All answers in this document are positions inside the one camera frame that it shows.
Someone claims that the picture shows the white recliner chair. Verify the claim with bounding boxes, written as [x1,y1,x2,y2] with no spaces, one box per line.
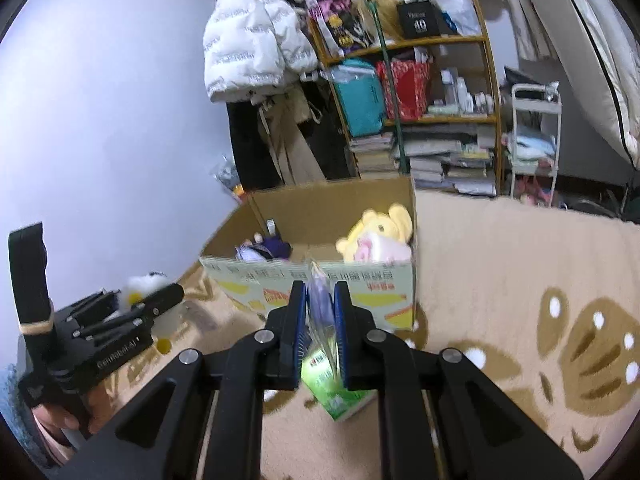
[500,0,640,171]

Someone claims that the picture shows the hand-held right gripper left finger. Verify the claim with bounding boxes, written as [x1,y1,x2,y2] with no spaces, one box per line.
[55,280,307,480]

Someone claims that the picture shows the beige floral blanket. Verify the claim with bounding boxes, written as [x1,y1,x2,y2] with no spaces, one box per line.
[100,190,640,480]

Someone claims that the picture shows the person's left forearm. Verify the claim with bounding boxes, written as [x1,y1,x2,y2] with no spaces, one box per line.
[0,365,66,466]

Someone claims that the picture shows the white puffer jacket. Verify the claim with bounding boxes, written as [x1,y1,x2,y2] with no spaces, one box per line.
[202,0,321,106]

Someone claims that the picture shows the small stack of books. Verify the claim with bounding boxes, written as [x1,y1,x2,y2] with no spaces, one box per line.
[348,132,401,176]

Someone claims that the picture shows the yellow plush toy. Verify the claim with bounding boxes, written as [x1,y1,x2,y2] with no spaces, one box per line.
[336,203,414,263]

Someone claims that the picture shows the group of cosmetic bottles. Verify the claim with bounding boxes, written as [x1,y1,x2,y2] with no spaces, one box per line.
[440,67,496,116]

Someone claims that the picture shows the green tissue pack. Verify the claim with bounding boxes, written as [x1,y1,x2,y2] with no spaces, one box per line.
[300,337,378,422]

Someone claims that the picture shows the dark hanging clothes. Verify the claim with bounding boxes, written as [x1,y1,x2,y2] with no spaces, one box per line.
[300,80,358,181]

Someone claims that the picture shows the light blue cloth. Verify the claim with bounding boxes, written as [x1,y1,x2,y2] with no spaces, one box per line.
[507,127,556,158]

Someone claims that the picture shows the person's left hand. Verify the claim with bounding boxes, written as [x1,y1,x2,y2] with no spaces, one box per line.
[32,390,108,443]

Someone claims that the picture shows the plastic bag of items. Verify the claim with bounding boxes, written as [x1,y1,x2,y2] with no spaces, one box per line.
[215,155,246,198]

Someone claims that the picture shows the white trolley cart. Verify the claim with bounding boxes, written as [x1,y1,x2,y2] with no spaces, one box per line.
[502,82,563,208]

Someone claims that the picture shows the pink plush toy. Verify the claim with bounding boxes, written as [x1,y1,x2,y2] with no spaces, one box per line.
[520,177,556,206]

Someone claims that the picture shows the pink plush roll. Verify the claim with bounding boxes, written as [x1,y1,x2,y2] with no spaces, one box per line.
[355,232,412,263]

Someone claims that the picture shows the red gift bag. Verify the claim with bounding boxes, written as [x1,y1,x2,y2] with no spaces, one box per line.
[376,57,433,122]

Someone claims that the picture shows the cardboard box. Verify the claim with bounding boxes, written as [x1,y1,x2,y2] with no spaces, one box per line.
[199,176,418,332]

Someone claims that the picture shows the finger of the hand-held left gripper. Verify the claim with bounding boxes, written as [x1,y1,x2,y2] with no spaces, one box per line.
[75,282,185,341]
[65,287,123,322]

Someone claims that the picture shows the white plush toy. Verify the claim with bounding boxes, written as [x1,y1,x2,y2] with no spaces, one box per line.
[116,271,187,355]

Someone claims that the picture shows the green pole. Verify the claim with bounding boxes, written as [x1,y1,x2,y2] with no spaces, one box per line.
[364,0,408,173]

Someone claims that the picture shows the beige hanging coat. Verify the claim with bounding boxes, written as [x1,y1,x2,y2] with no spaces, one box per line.
[257,85,326,186]

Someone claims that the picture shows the patterned black tote bag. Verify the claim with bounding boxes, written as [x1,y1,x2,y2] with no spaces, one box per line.
[307,0,381,58]

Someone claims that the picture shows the black box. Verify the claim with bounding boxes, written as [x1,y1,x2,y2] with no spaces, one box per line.
[396,0,446,40]

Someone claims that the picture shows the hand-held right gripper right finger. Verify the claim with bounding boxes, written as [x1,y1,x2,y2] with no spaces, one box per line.
[334,280,586,480]

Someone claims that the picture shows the black hanging coat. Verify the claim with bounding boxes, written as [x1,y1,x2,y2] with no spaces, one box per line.
[225,100,281,191]

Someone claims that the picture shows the wooden shelf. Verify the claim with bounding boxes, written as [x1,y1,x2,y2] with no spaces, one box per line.
[307,0,503,196]

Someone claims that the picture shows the teal bag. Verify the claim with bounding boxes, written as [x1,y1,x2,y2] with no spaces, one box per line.
[330,58,388,137]

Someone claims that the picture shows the large pile of books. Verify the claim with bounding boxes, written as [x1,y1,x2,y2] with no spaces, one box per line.
[400,127,498,197]

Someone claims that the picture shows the purple plush doll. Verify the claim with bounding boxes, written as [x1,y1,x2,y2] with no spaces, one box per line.
[235,235,293,262]

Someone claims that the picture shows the blond wig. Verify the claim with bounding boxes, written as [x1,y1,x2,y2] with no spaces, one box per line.
[355,0,406,43]

